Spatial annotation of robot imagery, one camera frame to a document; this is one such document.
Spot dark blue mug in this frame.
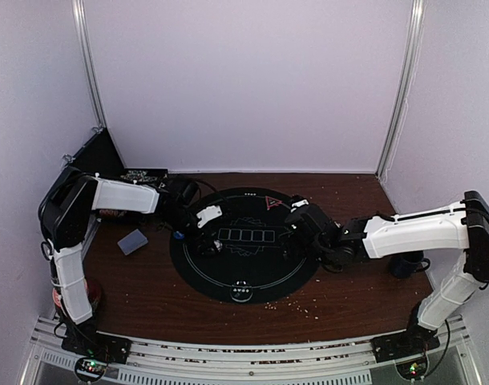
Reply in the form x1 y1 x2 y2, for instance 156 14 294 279
388 251 430 279

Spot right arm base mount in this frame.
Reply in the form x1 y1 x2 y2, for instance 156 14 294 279
371 332 440 382

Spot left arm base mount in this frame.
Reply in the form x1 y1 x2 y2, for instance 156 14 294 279
61 334 131 383

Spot chips in case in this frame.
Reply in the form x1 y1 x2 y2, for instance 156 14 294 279
98 209 127 219

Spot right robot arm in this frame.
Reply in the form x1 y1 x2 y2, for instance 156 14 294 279
285 191 489 355

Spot round black poker mat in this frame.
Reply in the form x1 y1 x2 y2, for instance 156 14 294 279
170 187 319 304

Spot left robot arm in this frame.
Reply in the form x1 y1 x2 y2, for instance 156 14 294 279
38 171 224 356

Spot red patterned tin can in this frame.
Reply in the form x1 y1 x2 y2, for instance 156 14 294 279
52 278 103 314

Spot red triangle marker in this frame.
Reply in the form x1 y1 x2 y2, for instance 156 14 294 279
265 196 283 210

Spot grey card deck box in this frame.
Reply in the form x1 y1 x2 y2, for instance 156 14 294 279
117 229 148 256

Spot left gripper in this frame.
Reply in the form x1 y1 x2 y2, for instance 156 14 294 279
161 206 220 257

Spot aluminium front rail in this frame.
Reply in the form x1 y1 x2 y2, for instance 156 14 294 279
17 316 484 384

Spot black poker set case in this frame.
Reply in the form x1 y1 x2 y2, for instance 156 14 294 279
55 128 173 231

